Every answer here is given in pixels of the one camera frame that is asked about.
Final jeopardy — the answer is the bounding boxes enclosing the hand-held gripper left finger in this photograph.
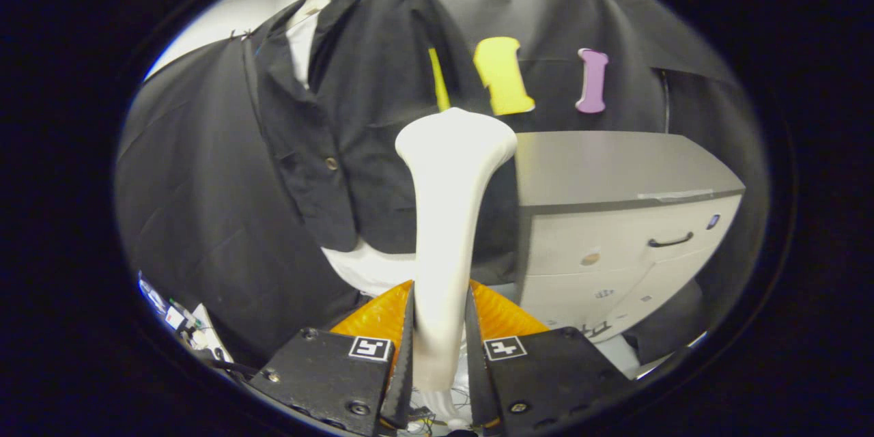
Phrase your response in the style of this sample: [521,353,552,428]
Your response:
[246,279,416,437]

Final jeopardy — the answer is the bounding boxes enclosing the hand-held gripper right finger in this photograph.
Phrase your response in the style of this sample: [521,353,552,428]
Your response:
[466,279,632,437]

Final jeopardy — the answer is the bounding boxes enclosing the white shirt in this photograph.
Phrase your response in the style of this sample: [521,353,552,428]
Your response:
[285,10,419,298]

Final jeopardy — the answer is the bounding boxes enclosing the black suit jacket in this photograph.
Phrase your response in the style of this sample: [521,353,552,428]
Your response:
[247,0,521,268]

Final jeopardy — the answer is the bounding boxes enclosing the black backdrop cloth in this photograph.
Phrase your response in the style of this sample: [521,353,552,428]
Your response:
[115,0,771,366]

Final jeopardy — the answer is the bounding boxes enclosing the grey beige cabinet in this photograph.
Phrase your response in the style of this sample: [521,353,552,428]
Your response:
[513,130,746,346]

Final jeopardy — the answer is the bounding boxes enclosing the thin black floor cables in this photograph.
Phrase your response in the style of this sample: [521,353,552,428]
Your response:
[404,406,441,435]

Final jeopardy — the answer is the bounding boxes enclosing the black drawer handle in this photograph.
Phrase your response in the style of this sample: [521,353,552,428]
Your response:
[647,231,695,249]

